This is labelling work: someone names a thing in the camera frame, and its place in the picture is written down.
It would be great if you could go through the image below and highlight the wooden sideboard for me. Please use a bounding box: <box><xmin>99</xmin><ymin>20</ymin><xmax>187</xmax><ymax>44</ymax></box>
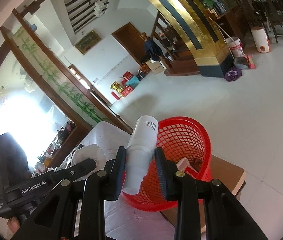
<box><xmin>36</xmin><ymin>127</ymin><xmax>88</xmax><ymax>173</ymax></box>

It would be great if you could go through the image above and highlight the white cylinder bin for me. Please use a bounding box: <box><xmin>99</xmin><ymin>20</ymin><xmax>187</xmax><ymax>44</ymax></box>
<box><xmin>251</xmin><ymin>27</ymin><xmax>270</xmax><ymax>53</ymax></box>

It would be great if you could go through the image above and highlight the white plastic bottle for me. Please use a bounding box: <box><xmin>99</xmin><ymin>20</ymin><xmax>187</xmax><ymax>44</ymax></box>
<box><xmin>122</xmin><ymin>115</ymin><xmax>158</xmax><ymax>195</ymax></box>

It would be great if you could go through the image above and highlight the cardboard sheet under basket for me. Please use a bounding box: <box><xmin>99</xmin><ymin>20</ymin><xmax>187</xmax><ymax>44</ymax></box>
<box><xmin>160</xmin><ymin>155</ymin><xmax>246</xmax><ymax>233</ymax></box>

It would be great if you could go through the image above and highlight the red plastic basket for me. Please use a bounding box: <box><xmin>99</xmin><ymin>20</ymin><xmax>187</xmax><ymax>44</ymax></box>
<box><xmin>121</xmin><ymin>116</ymin><xmax>212</xmax><ymax>212</ymax></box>

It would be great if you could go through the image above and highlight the cardboard box on floor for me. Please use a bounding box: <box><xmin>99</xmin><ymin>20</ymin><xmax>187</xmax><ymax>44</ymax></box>
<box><xmin>146</xmin><ymin>60</ymin><xmax>165</xmax><ymax>75</ymax></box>

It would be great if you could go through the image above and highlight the purple mop head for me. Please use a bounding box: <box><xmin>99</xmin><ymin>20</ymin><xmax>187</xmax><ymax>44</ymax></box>
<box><xmin>224</xmin><ymin>67</ymin><xmax>242</xmax><ymax>82</ymax></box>

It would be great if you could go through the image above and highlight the dustpan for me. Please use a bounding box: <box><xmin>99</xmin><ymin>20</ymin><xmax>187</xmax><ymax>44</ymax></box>
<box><xmin>234</xmin><ymin>57</ymin><xmax>249</xmax><ymax>69</ymax></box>

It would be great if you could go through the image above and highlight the person's left hand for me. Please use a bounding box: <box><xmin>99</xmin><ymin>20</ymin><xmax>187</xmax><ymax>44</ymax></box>
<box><xmin>7</xmin><ymin>217</ymin><xmax>21</xmax><ymax>236</ymax></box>

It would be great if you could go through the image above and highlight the gold pillar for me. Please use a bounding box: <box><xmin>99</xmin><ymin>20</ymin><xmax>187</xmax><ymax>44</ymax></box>
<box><xmin>148</xmin><ymin>0</ymin><xmax>234</xmax><ymax>78</ymax></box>

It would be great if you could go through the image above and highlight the dark jacket on post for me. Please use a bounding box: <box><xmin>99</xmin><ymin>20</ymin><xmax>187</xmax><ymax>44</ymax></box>
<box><xmin>144</xmin><ymin>39</ymin><xmax>164</xmax><ymax>61</ymax></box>

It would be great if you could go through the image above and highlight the white bucket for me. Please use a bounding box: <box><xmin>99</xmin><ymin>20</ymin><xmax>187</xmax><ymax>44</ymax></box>
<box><xmin>225</xmin><ymin>36</ymin><xmax>246</xmax><ymax>58</ymax></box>

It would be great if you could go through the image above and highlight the wooden door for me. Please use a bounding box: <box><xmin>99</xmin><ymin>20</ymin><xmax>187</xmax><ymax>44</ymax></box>
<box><xmin>112</xmin><ymin>22</ymin><xmax>146</xmax><ymax>66</ymax></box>

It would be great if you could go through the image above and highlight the pink floral tablecloth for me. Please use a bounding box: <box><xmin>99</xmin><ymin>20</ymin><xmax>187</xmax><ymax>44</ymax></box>
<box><xmin>58</xmin><ymin>121</ymin><xmax>174</xmax><ymax>239</ymax></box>

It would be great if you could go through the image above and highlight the framed painting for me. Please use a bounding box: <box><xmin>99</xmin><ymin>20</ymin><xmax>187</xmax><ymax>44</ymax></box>
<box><xmin>75</xmin><ymin>30</ymin><xmax>102</xmax><ymax>55</ymax></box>

